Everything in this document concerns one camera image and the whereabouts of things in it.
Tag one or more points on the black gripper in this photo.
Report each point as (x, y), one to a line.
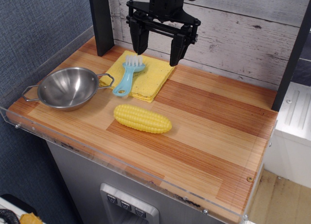
(165, 17)

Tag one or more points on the light blue dish brush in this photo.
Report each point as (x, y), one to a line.
(132, 65)

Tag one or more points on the yellow folded cloth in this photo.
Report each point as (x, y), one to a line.
(147, 83)

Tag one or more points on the yellow plastic corn cob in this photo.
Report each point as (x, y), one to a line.
(141, 119)

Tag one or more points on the grey toy fridge cabinet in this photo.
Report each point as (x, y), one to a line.
(83, 177)

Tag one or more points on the silver dispenser button panel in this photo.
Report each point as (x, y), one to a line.
(122, 208)

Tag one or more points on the white ribbed side surface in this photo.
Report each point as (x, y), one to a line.
(289, 150)

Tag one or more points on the yellow object bottom left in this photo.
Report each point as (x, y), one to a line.
(30, 218)

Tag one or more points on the black left upright post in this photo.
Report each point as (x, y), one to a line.
(102, 26)

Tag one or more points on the black upright post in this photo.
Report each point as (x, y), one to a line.
(102, 26)
(293, 59)

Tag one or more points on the stainless steel bowl with handles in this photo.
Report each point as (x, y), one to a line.
(66, 89)

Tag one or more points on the black right upright post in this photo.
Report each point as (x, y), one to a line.
(293, 59)

